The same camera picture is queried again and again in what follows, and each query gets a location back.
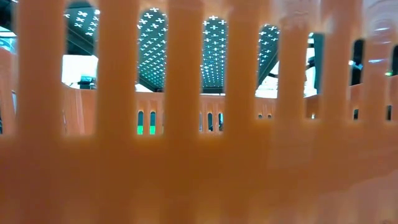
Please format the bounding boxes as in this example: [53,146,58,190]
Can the red plastic basket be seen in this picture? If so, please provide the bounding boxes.
[0,0,398,224]

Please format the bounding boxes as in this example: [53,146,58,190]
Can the green plastic basket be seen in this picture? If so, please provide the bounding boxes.
[137,111,156,135]

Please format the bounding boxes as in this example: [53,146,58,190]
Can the grey perforated metal riser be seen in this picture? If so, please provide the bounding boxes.
[63,6,325,95]

